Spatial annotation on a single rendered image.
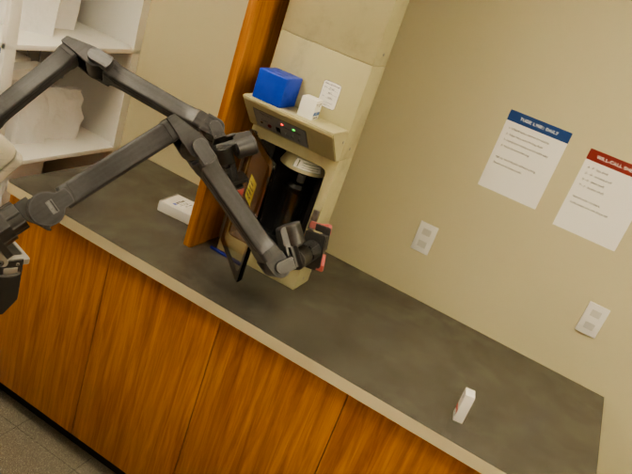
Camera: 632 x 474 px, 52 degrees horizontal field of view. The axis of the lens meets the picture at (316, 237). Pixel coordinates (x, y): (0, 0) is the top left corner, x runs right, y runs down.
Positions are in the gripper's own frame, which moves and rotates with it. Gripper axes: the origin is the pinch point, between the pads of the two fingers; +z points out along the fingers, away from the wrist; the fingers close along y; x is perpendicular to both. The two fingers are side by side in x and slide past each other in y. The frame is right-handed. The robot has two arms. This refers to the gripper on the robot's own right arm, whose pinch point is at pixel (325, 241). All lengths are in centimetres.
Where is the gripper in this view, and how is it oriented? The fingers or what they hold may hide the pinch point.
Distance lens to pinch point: 193.0
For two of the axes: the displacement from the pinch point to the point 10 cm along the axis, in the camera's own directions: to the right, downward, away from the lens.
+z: 4.3, -2.7, 8.6
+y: 1.9, -9.1, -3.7
